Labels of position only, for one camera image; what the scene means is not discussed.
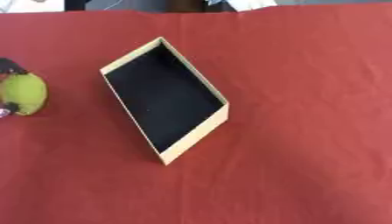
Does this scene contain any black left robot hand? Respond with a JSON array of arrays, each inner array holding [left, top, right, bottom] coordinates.
[[0, 57, 31, 118]]

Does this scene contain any green round toy fruit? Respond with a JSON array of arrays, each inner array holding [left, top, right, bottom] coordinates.
[[0, 72, 49, 116]]

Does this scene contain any tan cardboard box black inside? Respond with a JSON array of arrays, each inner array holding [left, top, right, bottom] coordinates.
[[99, 36, 232, 166]]

